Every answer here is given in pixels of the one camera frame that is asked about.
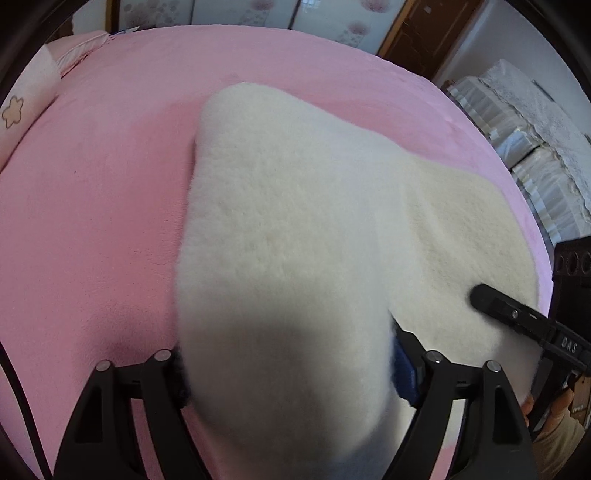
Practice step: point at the brown wooden door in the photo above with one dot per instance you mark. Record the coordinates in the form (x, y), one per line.
(429, 32)

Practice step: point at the pink pillow with flower print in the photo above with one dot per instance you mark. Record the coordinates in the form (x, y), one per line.
(27, 101)

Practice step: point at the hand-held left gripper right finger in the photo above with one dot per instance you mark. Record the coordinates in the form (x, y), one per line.
(406, 374)

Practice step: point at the white fleece garment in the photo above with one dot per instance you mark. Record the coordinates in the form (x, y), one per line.
(286, 221)

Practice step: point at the person's right hand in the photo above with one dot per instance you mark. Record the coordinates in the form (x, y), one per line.
(561, 408)

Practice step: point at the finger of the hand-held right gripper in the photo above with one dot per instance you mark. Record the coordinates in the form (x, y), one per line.
(503, 311)

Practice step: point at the striped folded bedding pile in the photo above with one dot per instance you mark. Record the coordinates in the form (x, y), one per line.
(531, 138)

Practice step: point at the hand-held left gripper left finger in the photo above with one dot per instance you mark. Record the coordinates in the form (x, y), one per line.
(159, 383)

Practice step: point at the pink pillow with orange print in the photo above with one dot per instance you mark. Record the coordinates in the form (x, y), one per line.
(76, 48)

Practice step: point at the pink bed sheet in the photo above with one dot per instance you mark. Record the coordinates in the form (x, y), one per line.
(101, 207)

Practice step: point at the floral sliding door wardrobe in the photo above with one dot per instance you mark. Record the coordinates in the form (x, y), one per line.
(277, 16)

